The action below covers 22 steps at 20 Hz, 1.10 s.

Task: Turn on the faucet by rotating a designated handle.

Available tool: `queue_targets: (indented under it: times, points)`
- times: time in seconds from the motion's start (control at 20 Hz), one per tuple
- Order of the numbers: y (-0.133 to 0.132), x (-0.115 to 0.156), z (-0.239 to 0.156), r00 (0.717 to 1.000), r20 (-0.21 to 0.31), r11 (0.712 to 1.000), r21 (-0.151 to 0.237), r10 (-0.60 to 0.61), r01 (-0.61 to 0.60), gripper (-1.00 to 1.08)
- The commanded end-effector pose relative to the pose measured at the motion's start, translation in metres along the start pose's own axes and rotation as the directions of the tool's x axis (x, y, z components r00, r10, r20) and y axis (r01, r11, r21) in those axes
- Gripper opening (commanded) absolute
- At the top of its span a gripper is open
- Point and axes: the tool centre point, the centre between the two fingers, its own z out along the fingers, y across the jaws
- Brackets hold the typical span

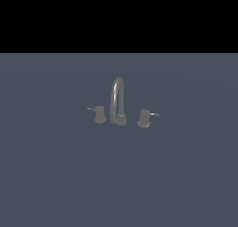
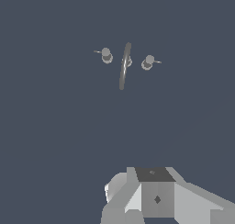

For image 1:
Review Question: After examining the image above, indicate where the grey faucet handle with lever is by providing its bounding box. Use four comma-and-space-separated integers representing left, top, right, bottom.
86, 105, 107, 125
137, 109, 161, 129

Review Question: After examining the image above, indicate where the grey arched faucet spout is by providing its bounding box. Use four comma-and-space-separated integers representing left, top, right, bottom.
110, 76, 128, 127

